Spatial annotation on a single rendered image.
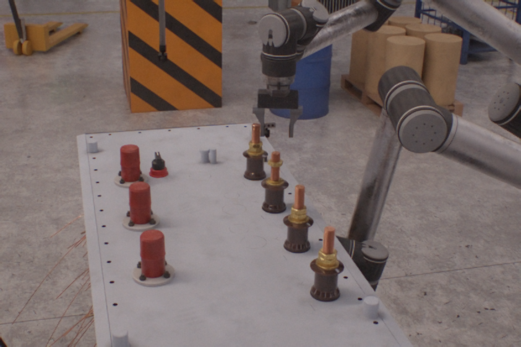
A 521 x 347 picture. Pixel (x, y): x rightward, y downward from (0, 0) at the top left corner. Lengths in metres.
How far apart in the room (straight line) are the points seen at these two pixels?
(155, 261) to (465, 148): 0.98
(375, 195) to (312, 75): 4.68
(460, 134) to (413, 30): 5.52
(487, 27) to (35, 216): 3.58
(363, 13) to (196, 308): 1.45
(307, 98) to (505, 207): 2.31
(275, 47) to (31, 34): 7.55
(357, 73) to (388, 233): 3.08
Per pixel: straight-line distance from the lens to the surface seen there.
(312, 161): 6.47
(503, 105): 3.51
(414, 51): 7.34
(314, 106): 7.40
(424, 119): 2.29
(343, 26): 2.89
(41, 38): 9.72
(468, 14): 3.19
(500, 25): 3.25
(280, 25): 2.33
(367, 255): 2.63
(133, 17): 7.30
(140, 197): 2.44
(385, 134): 2.58
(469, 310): 4.71
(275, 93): 2.36
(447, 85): 7.63
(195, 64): 7.50
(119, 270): 2.27
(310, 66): 7.26
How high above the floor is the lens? 2.54
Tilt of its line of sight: 24 degrees down
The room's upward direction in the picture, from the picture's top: 1 degrees clockwise
